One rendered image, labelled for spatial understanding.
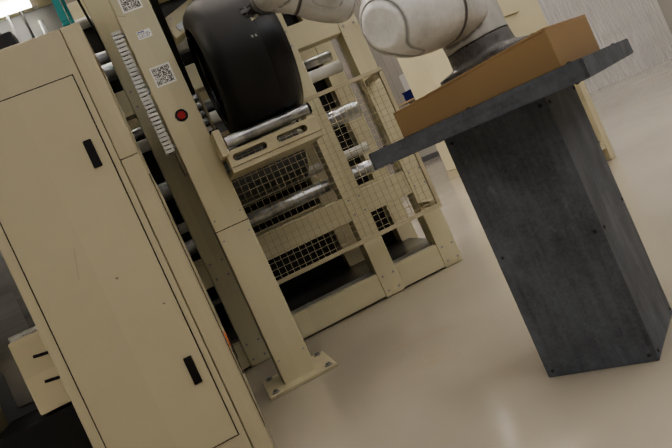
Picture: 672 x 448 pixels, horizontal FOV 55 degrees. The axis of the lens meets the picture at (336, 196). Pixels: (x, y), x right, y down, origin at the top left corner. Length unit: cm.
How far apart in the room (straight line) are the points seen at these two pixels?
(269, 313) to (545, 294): 118
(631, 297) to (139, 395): 119
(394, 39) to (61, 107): 89
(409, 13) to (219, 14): 115
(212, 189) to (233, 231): 17
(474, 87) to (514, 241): 37
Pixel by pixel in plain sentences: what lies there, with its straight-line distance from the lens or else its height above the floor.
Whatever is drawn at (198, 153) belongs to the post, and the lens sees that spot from 241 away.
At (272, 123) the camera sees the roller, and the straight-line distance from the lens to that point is 236.
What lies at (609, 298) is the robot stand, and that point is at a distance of 152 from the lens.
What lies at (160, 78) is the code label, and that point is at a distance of 246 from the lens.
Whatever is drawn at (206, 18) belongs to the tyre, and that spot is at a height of 131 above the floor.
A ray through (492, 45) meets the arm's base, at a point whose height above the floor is 76.
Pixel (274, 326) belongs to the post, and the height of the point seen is 22.
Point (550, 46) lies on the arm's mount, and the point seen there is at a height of 69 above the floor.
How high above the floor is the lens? 64
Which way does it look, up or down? 2 degrees down
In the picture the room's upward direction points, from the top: 24 degrees counter-clockwise
